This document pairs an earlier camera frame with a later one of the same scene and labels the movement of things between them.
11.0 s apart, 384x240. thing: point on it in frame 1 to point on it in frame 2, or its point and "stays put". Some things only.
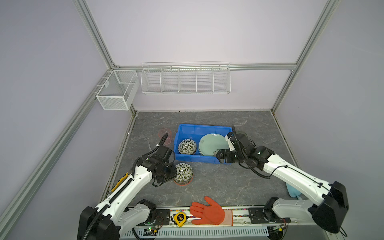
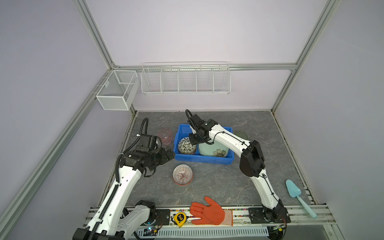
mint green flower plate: x=209 y=144 stays put
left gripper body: x=167 y=173 to x=155 y=159
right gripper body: x=235 y=157 to x=195 y=138
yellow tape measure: x=179 y=218 stays put
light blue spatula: x=293 y=192 stays put
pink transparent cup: x=162 y=133 stays put
